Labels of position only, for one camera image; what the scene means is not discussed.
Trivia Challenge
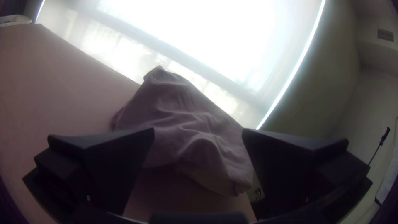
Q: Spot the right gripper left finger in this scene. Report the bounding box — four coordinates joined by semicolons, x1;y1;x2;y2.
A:
22;127;155;219

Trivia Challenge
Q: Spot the pile of folded clothes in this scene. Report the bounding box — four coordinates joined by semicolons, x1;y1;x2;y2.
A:
109;65;254;197

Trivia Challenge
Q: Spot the white laundry basket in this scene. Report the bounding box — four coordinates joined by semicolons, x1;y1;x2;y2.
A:
0;14;33;29

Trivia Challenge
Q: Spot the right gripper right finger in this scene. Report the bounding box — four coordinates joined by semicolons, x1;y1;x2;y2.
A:
242;127;373;220

